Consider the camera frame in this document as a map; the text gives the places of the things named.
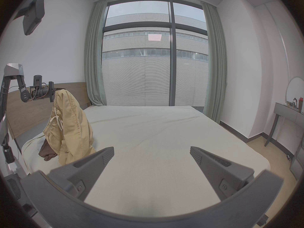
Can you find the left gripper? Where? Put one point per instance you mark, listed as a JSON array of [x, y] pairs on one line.
[[51, 91]]

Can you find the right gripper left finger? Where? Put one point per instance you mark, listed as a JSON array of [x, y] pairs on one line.
[[90, 172]]

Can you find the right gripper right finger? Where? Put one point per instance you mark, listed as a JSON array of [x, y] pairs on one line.
[[218, 174]]

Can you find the tan shorts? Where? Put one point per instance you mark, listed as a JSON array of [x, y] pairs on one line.
[[73, 122]]

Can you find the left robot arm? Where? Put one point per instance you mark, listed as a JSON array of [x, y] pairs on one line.
[[23, 95]]

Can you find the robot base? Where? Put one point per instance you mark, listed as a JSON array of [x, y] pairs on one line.
[[14, 186]]

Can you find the bed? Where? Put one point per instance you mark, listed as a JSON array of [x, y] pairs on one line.
[[154, 139]]

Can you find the brown garment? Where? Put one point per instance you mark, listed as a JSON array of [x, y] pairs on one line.
[[47, 151]]

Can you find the grey-green curtain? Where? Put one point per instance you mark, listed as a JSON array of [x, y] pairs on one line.
[[93, 56], [213, 68]]

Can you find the grey dressing table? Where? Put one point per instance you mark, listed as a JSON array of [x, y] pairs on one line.
[[285, 109]]

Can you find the round mirror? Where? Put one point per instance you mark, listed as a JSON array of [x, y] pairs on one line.
[[295, 89]]

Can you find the window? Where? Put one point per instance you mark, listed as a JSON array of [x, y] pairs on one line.
[[172, 56]]

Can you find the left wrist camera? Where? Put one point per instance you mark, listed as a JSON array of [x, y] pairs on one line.
[[37, 79]]

